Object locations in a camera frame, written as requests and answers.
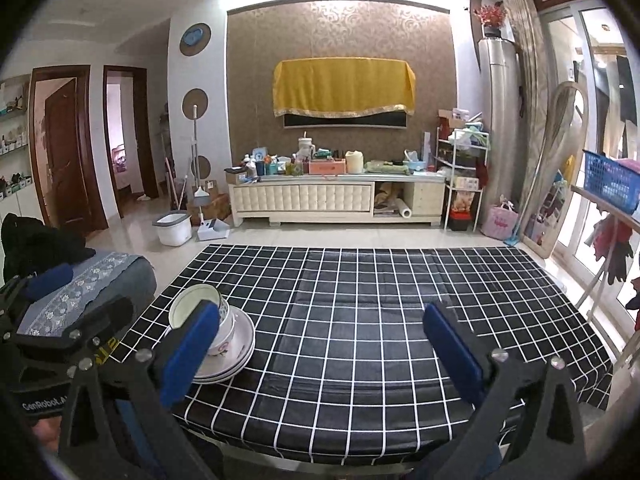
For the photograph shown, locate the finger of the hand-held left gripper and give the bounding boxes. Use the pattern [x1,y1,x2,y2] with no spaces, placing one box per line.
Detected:
[15,296,133,366]
[0,263,75,331]

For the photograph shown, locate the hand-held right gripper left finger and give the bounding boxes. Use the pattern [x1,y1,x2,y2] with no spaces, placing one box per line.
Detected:
[57,301,221,480]

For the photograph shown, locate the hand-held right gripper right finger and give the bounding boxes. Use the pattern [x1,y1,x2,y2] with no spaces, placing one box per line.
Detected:
[415,301,586,480]

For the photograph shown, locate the plain white plate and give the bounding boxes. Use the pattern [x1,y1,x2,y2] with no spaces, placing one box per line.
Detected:
[192,350,253,385]

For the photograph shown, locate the pink petal print plate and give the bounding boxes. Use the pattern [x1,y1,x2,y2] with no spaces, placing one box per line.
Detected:
[192,340,256,380]

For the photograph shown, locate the small dotted pattern bowl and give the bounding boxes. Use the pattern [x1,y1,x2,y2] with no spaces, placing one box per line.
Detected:
[168,283,231,333]

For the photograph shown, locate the green floral print plate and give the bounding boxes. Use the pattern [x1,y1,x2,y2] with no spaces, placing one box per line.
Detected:
[200,308,256,368]

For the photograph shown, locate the person's left hand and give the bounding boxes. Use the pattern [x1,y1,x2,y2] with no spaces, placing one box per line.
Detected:
[30,412,63,456]

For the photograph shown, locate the dark cloth with yellow print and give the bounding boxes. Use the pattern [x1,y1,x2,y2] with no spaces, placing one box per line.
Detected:
[92,337,118,366]

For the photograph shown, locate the black garment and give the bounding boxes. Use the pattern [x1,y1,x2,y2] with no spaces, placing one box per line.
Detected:
[0,214,96,286]

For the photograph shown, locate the white bucket grey rim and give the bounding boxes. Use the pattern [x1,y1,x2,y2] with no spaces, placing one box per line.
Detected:
[151,211,192,247]

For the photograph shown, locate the black white checkered tablecloth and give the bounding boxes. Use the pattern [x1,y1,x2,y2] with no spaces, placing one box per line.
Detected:
[102,244,613,466]

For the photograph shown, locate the white dustpan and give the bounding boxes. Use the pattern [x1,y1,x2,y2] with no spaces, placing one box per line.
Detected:
[196,219,231,242]

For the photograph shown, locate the brown wooden door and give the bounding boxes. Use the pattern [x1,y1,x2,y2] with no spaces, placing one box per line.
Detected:
[30,65,108,233]

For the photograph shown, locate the pink bag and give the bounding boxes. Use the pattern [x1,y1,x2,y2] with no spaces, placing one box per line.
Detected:
[482,201,519,240]

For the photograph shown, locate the cardboard box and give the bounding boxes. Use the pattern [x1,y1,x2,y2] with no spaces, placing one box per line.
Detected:
[187,192,232,221]

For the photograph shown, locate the white pole mop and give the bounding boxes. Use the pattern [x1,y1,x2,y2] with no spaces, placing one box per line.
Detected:
[187,104,211,226]

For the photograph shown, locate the cream tufted TV cabinet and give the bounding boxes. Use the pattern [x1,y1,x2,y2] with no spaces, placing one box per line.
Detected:
[227,172,447,227]

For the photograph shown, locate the red hanging garment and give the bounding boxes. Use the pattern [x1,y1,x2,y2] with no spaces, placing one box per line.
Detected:
[590,217,633,283]

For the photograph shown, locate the assorted bottles and jars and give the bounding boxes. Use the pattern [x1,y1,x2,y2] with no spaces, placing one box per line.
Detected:
[240,147,311,177]

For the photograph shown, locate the wooden board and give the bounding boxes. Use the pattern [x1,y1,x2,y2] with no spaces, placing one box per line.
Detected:
[570,185,640,233]

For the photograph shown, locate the white metal shelf rack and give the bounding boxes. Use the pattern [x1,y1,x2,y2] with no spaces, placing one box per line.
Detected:
[435,127,490,233]

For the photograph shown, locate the pink box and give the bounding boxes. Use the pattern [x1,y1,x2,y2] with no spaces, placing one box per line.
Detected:
[308,159,347,175]

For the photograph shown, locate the blue plastic basket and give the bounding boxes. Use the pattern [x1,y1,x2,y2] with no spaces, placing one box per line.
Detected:
[582,150,640,213]

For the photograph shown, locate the white standing air conditioner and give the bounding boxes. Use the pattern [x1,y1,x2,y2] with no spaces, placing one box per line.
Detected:
[477,37,521,211]

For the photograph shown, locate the cream arched floor mirror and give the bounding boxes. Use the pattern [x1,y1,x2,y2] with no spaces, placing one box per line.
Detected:
[520,81,591,258]

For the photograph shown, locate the black television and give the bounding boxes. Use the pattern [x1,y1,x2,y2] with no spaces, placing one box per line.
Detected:
[283,111,407,130]

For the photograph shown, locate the patterned beige curtain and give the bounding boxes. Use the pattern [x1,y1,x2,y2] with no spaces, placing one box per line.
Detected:
[501,0,548,221]

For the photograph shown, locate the yellow cloth cover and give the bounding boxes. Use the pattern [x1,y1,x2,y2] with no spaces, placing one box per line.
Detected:
[273,57,417,118]

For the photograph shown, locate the glass sliding door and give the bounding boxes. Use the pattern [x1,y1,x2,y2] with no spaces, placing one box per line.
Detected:
[542,7,640,271]

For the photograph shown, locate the red flower arrangement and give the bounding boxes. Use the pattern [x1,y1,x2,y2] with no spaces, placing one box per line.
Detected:
[472,4,508,38]

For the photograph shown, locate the wall shelf with small items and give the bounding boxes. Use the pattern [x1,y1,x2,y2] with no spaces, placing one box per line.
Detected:
[0,75,32,201]

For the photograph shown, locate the brown door frame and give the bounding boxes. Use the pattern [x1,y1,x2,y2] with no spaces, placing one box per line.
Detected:
[102,65,160,218]

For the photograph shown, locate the round brown wall disc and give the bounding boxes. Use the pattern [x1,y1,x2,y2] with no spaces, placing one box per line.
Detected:
[181,88,209,120]

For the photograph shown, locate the round wall disc blue plate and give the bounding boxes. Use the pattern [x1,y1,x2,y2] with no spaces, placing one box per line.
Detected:
[180,22,212,56]

